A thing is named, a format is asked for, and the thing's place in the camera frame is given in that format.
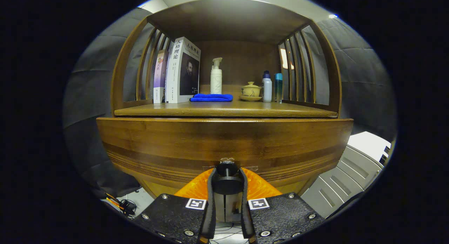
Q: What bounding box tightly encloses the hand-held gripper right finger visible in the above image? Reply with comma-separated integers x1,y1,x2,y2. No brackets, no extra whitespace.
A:
240,168,325,244

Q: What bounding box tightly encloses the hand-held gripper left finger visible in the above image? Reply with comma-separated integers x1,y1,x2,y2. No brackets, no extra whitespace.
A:
135,168,217,244

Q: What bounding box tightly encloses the wooden drawer with black knob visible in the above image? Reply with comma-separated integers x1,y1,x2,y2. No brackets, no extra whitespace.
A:
96,117,354,199

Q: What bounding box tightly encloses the white filing cabinet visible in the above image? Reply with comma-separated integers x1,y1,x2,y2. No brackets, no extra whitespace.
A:
301,131,391,218

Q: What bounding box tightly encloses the wooden countertop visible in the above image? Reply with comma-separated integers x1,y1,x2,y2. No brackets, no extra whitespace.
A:
114,99,338,119

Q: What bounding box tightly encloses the wooden cabinet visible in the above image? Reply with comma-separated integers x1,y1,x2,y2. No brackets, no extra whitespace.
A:
110,0,342,223

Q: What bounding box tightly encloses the blue folded cloth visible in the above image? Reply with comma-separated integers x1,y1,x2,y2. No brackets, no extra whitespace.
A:
190,93,234,103

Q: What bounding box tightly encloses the white bottle with blue cap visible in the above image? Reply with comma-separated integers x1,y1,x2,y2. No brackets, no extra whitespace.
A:
262,71,273,103

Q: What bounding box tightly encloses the yellow lidded tea cup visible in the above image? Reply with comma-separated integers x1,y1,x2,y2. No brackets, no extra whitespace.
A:
240,82,262,102

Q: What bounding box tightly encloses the teal blue bottle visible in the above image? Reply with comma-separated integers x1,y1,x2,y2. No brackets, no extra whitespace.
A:
274,73,283,104

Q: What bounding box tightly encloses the white pump bottle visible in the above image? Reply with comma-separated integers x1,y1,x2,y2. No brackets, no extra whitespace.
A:
210,58,223,95

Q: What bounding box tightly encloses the purple white book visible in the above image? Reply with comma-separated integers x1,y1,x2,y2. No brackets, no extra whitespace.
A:
153,50,169,104

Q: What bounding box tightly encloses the large white portrait book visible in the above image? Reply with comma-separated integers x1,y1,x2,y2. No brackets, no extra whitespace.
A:
165,37,201,104

